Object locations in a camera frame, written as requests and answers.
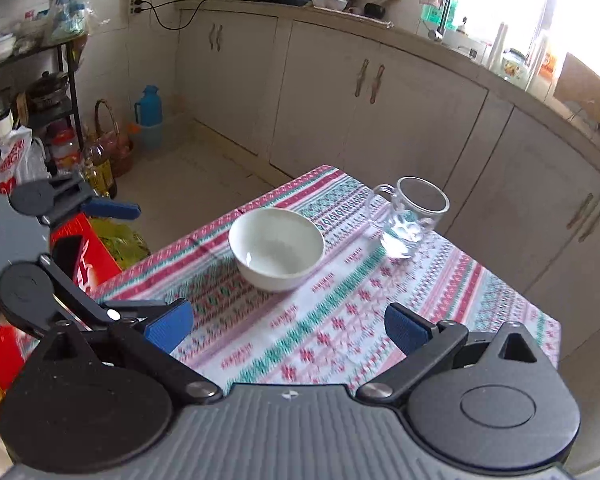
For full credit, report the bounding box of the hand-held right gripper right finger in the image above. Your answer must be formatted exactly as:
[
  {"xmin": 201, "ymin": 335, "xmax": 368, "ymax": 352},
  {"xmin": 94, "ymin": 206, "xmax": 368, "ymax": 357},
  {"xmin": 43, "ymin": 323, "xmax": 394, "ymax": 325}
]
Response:
[{"xmin": 356, "ymin": 302, "xmax": 553, "ymax": 405}]

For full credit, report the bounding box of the blue thermos jug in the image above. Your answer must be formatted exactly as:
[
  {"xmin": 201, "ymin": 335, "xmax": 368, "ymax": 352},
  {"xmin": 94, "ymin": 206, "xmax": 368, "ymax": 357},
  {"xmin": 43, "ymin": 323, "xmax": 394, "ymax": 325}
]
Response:
[{"xmin": 133, "ymin": 85, "xmax": 164, "ymax": 152}]

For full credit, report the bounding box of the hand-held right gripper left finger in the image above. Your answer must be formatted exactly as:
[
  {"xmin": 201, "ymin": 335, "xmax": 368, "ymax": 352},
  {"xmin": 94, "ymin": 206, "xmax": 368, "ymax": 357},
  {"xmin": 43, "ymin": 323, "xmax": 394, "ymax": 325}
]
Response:
[{"xmin": 27, "ymin": 300, "xmax": 224, "ymax": 406}]

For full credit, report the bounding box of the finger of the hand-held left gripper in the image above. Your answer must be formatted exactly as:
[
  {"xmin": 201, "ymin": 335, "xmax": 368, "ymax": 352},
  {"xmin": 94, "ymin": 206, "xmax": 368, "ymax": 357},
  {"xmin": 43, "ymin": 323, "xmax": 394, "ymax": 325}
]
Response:
[
  {"xmin": 39, "ymin": 254, "xmax": 188, "ymax": 333},
  {"xmin": 39, "ymin": 171, "xmax": 142, "ymax": 226}
]

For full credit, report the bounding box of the red gold gift bag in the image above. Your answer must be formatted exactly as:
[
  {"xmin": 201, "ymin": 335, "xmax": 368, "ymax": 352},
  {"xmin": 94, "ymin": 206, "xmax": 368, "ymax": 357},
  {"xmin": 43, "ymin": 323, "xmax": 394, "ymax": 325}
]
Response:
[{"xmin": 0, "ymin": 324, "xmax": 27, "ymax": 415}]

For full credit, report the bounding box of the black pot with lid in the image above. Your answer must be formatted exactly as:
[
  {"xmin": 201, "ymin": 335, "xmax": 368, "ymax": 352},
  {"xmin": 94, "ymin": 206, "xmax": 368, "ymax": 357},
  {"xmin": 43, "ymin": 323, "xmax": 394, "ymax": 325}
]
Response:
[{"xmin": 26, "ymin": 71, "xmax": 73, "ymax": 111}]

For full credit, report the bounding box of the wicker basket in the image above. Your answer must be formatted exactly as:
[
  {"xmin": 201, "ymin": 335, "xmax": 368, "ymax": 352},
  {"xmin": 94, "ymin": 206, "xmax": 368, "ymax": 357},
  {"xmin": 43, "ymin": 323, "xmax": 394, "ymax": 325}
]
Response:
[{"xmin": 82, "ymin": 99, "xmax": 136, "ymax": 177}]

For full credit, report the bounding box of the bright window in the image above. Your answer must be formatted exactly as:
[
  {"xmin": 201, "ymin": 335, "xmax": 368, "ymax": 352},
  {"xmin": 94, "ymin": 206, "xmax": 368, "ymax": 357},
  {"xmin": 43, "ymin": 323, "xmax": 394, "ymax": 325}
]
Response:
[{"xmin": 432, "ymin": 0, "xmax": 600, "ymax": 68}]

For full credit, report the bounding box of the black shelf rack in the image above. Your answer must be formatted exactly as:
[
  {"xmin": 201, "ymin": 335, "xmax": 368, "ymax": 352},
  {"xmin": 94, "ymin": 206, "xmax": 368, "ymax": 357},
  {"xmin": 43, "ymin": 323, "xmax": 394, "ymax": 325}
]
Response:
[{"xmin": 0, "ymin": 0, "xmax": 88, "ymax": 151}]

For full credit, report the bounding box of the blue print plastic bag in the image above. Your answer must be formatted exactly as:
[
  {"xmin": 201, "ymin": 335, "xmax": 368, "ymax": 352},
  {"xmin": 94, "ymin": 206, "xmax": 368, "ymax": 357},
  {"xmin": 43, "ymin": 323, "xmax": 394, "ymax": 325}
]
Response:
[{"xmin": 50, "ymin": 0, "xmax": 88, "ymax": 43}]

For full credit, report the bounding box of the clear glass mug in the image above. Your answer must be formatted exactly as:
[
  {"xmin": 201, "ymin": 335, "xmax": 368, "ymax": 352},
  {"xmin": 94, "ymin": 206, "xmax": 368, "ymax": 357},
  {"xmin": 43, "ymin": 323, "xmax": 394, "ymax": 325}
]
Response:
[{"xmin": 367, "ymin": 176, "xmax": 451, "ymax": 260}]

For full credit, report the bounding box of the black power cable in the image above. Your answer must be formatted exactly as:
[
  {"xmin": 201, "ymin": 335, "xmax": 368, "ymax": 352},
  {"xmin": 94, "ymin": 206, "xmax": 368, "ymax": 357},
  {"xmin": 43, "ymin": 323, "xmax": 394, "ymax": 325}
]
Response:
[{"xmin": 140, "ymin": 0, "xmax": 253, "ymax": 31}]

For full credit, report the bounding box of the glass jar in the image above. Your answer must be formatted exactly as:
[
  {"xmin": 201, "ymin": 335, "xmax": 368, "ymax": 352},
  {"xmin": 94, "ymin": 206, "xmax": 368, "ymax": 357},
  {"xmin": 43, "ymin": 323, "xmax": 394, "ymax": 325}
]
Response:
[{"xmin": 500, "ymin": 48, "xmax": 531, "ymax": 82}]

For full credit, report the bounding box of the plain white bowl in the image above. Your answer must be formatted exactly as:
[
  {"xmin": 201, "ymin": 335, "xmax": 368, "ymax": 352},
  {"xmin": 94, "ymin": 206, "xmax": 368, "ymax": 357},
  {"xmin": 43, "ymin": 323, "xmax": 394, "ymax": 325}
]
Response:
[{"xmin": 228, "ymin": 208, "xmax": 326, "ymax": 293}]

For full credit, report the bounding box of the green soap bottle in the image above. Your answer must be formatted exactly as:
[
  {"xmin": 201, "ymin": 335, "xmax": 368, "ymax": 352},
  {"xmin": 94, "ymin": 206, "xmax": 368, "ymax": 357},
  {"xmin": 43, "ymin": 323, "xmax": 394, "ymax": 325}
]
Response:
[{"xmin": 420, "ymin": 2, "xmax": 456, "ymax": 32}]

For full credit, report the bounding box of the cooking oil bottle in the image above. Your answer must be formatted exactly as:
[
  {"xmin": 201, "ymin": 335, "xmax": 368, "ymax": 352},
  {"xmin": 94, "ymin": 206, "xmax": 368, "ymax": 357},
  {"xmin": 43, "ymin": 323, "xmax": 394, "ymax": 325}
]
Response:
[{"xmin": 81, "ymin": 144, "xmax": 118, "ymax": 200}]

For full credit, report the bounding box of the patterned red green tablecloth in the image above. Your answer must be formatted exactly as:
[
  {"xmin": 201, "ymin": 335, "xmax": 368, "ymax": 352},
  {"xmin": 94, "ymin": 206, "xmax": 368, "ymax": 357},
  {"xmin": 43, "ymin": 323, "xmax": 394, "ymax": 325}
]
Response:
[{"xmin": 20, "ymin": 164, "xmax": 562, "ymax": 396}]

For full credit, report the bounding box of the red cardboard box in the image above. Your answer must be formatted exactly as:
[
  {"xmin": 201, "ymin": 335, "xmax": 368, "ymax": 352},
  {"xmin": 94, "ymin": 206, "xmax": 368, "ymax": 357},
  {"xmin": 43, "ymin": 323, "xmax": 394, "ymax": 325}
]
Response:
[{"xmin": 50, "ymin": 212, "xmax": 123, "ymax": 295}]

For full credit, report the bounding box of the brown cardboard box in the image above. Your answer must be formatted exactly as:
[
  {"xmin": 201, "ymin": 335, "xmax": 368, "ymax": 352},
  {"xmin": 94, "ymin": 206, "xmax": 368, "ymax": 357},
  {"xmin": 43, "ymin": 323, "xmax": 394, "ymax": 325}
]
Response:
[{"xmin": 554, "ymin": 52, "xmax": 600, "ymax": 138}]

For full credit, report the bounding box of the metal faucet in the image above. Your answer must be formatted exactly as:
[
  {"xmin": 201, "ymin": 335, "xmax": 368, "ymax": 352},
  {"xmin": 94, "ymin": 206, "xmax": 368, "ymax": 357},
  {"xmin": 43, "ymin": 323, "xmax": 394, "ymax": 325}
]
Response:
[{"xmin": 404, "ymin": 0, "xmax": 453, "ymax": 41}]

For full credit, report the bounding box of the white red shopping bag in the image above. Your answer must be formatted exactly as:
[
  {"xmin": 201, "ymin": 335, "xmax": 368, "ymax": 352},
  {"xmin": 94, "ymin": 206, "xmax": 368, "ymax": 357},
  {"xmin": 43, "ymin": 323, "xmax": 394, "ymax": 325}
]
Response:
[{"xmin": 0, "ymin": 127, "xmax": 48, "ymax": 196}]

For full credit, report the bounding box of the red lid plastic jar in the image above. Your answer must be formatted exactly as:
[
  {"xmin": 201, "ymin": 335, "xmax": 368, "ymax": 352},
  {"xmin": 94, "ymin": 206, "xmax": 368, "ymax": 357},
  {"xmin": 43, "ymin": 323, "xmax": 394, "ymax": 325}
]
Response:
[{"xmin": 47, "ymin": 127, "xmax": 81, "ymax": 171}]

